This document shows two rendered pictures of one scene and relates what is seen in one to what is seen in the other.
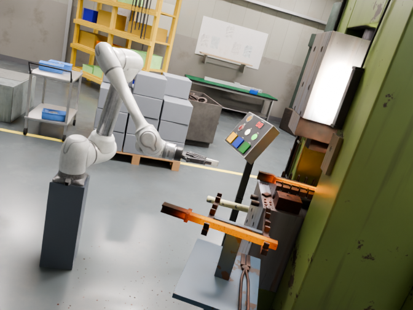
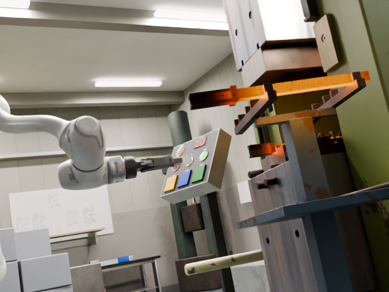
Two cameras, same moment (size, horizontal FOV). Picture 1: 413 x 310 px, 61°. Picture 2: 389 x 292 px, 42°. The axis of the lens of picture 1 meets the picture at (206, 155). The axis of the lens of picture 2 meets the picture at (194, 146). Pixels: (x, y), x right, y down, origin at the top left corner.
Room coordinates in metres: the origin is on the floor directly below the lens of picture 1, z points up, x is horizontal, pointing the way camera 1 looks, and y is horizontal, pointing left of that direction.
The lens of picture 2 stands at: (0.10, 0.44, 0.70)
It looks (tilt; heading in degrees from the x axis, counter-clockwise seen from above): 11 degrees up; 342
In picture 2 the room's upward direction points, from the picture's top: 11 degrees counter-clockwise
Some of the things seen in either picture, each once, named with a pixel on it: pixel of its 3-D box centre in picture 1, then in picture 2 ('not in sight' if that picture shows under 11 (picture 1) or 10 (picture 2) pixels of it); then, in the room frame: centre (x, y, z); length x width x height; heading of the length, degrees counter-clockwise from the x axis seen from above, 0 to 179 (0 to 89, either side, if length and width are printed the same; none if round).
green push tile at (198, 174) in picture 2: (244, 147); (199, 174); (2.21, -0.23, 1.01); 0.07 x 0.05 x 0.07; 25
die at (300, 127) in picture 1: (333, 131); (301, 65); (1.80, -0.60, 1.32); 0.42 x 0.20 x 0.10; 90
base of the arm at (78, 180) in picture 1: (70, 175); not in sight; (1.94, 0.77, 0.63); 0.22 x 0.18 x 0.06; 13
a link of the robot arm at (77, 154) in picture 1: (75, 152); not in sight; (1.97, 0.77, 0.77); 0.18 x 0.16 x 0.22; 155
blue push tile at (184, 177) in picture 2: (238, 143); (184, 179); (2.30, -0.19, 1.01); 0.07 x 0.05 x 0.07; 25
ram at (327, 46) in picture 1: (353, 85); (292, 2); (1.75, -0.60, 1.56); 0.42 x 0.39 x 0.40; 90
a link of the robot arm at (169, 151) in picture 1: (169, 151); (115, 169); (1.77, 0.19, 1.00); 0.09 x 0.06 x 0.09; 0
